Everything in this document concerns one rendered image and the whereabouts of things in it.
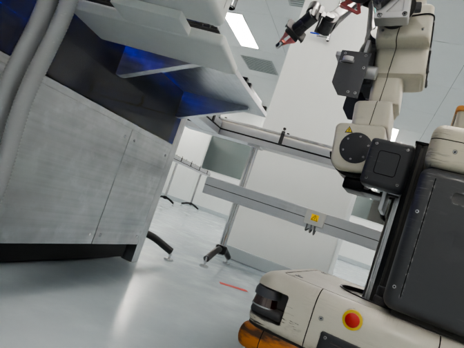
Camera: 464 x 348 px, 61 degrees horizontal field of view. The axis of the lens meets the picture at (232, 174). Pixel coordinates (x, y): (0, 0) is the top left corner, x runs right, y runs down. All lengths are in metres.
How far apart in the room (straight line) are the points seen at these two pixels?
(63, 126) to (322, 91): 2.35
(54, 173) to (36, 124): 0.19
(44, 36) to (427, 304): 1.09
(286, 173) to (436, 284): 2.19
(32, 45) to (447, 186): 1.05
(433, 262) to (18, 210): 1.18
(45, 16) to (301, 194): 2.47
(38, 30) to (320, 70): 2.67
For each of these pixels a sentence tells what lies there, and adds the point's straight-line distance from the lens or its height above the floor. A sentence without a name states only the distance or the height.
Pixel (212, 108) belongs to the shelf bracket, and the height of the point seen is 0.81.
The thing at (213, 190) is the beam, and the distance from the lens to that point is 2.69.
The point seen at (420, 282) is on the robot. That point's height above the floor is 0.39.
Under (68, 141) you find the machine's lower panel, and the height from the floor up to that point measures 0.45.
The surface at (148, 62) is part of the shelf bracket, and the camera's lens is 1.48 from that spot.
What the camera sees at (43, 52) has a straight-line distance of 0.97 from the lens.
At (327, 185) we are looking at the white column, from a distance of 3.14.
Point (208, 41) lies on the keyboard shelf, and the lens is 1.02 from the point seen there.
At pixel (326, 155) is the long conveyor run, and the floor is 0.89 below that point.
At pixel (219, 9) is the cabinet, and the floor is 0.81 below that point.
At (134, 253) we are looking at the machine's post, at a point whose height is 0.05.
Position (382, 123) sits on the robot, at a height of 0.82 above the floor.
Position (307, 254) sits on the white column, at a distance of 3.12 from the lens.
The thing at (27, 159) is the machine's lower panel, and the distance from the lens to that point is 1.33.
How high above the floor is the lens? 0.42
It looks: 4 degrees up
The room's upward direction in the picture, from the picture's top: 19 degrees clockwise
